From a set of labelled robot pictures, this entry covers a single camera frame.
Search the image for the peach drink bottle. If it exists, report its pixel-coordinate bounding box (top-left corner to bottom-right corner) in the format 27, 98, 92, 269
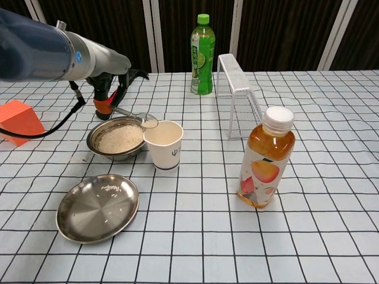
236, 105, 296, 209

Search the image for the white paper cup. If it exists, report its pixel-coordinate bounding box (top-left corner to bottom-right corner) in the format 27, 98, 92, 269
143, 120, 184, 171

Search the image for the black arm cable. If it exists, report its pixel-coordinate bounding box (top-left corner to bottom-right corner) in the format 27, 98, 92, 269
0, 80, 87, 139

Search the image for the stainless steel bowl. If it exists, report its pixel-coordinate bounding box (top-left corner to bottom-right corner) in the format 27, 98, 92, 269
86, 115, 148, 162

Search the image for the orange foam block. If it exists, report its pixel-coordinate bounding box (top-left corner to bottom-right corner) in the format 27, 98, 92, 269
0, 99, 46, 147

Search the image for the stainless steel plate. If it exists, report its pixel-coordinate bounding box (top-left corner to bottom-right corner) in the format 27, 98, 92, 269
56, 173, 140, 245

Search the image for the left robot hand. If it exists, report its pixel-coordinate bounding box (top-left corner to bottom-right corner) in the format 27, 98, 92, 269
88, 49, 133, 115

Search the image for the white rice pile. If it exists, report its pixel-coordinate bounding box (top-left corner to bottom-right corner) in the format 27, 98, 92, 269
98, 124, 144, 154

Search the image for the white partition frame post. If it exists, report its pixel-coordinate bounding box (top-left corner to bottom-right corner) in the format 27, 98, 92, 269
317, 0, 359, 71
229, 0, 244, 73
142, 0, 159, 73
24, 0, 46, 26
150, 0, 165, 73

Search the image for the white wire rack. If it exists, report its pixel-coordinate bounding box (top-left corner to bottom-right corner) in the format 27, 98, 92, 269
215, 53, 264, 139

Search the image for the green tea bottle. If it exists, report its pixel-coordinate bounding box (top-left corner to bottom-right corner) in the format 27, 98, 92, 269
190, 13, 216, 96

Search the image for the metal spoon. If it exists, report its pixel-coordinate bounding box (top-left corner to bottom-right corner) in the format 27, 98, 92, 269
110, 106, 159, 130

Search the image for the checked blue tablecloth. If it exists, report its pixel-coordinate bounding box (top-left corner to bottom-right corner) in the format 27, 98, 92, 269
0, 70, 379, 284

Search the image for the black red claw hammer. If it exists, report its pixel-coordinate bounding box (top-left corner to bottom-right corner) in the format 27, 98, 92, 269
95, 69, 150, 121

